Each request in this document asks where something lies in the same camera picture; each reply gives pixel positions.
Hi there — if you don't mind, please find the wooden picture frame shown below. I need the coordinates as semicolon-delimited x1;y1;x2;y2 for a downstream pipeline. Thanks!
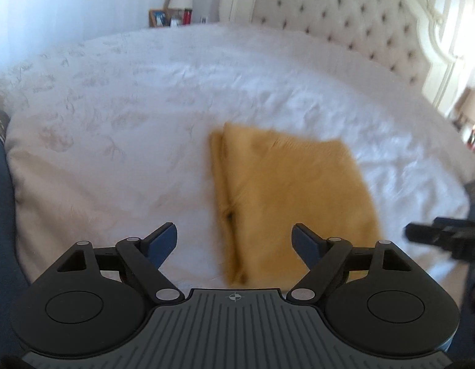
148;8;170;28

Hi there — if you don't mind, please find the person's leg in blue jeans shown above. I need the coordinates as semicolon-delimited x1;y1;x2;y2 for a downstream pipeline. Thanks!
0;134;32;356

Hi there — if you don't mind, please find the white patterned bedspread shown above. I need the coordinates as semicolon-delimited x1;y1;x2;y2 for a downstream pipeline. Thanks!
0;22;472;289

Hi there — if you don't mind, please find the bedside clutter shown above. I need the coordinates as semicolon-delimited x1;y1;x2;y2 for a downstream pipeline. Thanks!
453;117;475;152

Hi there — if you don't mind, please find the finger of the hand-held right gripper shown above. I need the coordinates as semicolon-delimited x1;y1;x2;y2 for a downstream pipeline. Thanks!
404;222;447;245

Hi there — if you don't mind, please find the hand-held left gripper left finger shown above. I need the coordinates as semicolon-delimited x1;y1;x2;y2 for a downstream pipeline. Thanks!
57;222;186;303

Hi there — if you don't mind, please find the tufted cream headboard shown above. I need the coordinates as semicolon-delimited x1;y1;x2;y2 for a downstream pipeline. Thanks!
218;0;475;118

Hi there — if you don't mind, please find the beige shade bedside lamp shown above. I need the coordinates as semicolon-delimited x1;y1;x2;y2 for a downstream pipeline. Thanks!
456;88;475;124

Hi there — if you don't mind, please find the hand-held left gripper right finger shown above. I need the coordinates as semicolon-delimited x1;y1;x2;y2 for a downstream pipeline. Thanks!
285;223;415;303

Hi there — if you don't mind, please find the yellow knit sweater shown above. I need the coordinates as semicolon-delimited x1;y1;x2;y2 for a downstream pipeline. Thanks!
209;121;381;287

